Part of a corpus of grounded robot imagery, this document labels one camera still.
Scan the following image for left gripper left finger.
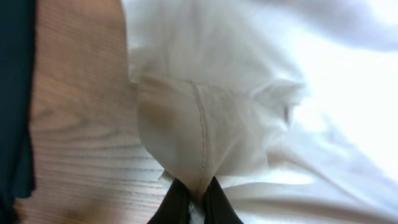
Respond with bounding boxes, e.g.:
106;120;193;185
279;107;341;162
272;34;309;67
147;179;190;224

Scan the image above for beige shorts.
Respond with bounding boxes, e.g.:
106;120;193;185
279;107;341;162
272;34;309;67
122;1;397;223

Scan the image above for black t-shirt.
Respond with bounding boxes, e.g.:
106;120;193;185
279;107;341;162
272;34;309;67
1;0;36;223

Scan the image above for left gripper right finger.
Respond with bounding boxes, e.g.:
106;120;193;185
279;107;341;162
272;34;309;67
203;177;243;224

